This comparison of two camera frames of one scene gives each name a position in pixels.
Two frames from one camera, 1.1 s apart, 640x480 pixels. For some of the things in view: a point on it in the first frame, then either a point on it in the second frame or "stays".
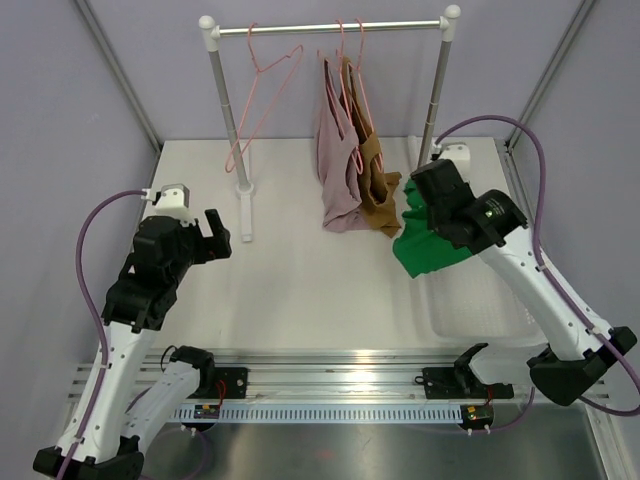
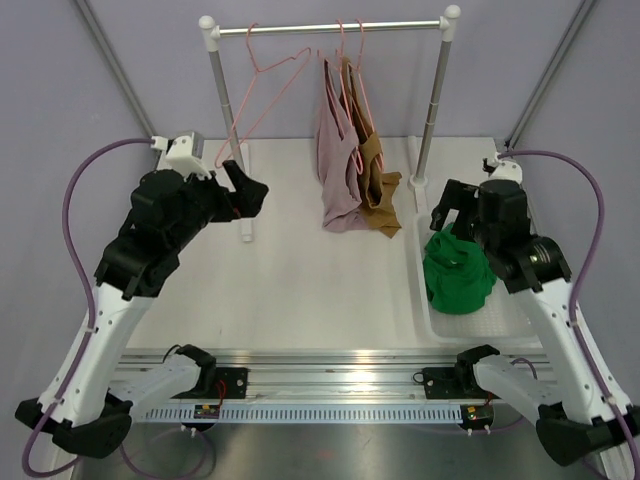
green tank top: x=420 y=250 → x=457 y=274
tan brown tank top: x=378 y=205 stays
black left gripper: x=209 y=248 → x=245 y=201
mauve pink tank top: x=337 y=159 stays
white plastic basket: x=468 y=303 stays
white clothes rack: x=210 y=32 stays
